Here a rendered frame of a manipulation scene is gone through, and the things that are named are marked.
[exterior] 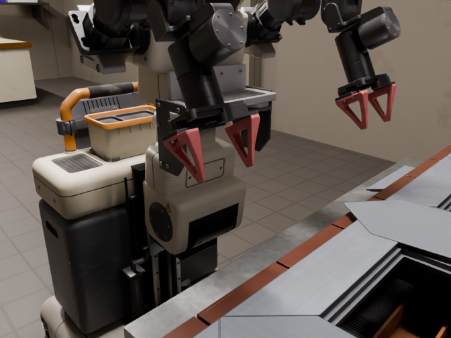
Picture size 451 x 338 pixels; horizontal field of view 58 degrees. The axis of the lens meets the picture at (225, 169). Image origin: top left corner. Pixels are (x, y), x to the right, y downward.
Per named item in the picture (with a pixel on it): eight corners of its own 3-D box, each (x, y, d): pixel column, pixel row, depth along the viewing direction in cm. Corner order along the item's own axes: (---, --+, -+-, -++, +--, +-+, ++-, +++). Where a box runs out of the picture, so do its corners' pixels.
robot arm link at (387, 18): (343, 8, 92) (320, 8, 87) (390, -20, 83) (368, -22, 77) (360, 59, 92) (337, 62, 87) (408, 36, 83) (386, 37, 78)
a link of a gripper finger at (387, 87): (407, 115, 89) (393, 74, 89) (390, 121, 85) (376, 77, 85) (378, 123, 95) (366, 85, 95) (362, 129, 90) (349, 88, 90)
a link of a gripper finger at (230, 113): (274, 159, 63) (256, 100, 63) (241, 170, 58) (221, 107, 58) (246, 167, 68) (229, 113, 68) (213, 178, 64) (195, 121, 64)
